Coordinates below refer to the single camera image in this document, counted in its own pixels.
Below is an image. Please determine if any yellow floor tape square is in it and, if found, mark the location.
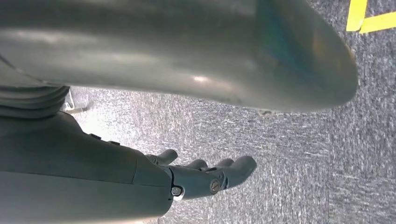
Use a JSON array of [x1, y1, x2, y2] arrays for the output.
[[346, 0, 396, 35]]

